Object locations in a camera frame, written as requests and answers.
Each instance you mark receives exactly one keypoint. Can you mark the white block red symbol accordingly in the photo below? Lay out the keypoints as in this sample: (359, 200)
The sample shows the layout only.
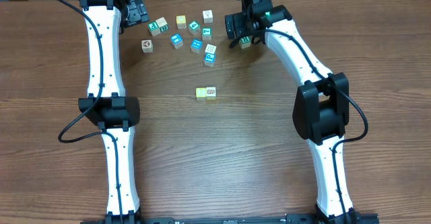
(147, 46)

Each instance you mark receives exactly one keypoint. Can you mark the blue block left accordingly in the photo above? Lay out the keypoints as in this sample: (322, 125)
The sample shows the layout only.
(177, 41)

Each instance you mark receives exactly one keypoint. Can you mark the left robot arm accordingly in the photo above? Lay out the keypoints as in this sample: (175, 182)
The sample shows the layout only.
(107, 105)

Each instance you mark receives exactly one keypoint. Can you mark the white block yellow side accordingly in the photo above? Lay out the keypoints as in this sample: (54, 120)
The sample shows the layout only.
(211, 93)

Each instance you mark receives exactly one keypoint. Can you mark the blue block middle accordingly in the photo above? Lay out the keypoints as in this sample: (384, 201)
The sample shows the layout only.
(196, 46)

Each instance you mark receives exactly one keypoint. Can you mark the green number four block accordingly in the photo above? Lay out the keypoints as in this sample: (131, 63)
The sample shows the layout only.
(194, 28)

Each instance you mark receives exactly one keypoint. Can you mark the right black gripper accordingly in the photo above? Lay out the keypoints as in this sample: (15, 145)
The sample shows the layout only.
(239, 19)

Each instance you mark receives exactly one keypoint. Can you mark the white block green side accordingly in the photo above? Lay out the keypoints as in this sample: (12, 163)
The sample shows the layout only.
(162, 24)

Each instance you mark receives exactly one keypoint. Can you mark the green wheelchair symbol block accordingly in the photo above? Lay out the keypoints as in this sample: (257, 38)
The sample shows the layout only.
(154, 28)

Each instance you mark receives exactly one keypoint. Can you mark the white patterned block middle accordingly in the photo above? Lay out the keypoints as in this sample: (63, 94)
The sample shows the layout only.
(210, 49)

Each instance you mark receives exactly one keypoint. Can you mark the yellow top block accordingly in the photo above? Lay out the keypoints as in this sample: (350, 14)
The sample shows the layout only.
(181, 22)

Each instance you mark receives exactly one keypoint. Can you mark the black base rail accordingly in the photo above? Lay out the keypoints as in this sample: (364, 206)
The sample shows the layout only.
(286, 219)

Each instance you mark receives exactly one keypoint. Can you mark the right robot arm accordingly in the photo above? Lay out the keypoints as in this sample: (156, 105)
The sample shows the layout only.
(321, 107)

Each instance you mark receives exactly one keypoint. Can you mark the white block upper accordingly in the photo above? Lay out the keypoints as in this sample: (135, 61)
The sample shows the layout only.
(207, 16)

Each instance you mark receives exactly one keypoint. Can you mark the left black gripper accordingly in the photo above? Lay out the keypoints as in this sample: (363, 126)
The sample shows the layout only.
(138, 11)

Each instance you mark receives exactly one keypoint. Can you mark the blue letter P block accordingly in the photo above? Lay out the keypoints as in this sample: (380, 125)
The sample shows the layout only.
(209, 59)

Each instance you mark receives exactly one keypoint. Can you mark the green number seven block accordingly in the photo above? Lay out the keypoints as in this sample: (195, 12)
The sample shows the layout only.
(206, 34)

